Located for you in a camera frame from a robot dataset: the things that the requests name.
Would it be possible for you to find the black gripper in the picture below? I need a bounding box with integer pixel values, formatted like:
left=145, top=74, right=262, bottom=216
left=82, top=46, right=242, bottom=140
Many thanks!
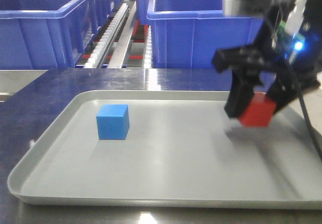
left=211, top=0, right=302, bottom=119

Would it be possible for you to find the red cube block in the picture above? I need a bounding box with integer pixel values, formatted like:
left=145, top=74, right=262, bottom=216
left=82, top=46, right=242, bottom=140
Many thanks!
left=238, top=92, right=277, bottom=127

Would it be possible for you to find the blue cube block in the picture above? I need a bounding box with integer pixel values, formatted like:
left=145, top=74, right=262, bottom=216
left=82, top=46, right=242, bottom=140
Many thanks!
left=96, top=104, right=130, bottom=140

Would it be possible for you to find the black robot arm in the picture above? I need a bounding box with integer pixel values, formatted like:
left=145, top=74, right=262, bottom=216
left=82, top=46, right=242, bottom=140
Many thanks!
left=212, top=0, right=321, bottom=118

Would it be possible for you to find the blue bin near right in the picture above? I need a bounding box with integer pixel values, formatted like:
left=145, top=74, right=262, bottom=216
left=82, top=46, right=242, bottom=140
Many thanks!
left=147, top=0, right=263, bottom=68

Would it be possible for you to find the grey plastic tray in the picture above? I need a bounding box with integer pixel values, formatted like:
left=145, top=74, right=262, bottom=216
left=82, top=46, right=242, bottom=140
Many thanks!
left=7, top=90, right=321, bottom=209

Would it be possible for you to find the white roller track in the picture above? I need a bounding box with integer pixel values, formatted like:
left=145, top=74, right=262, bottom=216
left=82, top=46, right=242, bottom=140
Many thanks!
left=84, top=3, right=129, bottom=68

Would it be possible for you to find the blue bin far left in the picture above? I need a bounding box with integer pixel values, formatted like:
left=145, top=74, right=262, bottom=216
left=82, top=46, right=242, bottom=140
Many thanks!
left=95, top=0, right=120, bottom=27

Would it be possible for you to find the blue bin near left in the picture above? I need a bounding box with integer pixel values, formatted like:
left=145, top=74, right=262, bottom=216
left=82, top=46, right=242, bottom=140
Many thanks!
left=0, top=0, right=101, bottom=70

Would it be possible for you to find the black cable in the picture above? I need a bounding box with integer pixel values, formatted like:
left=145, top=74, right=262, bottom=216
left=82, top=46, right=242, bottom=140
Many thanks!
left=276, top=5, right=322, bottom=159

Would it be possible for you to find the steel centre divider rail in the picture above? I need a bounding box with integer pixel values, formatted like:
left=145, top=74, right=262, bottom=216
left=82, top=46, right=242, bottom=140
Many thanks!
left=107, top=1, right=136, bottom=69

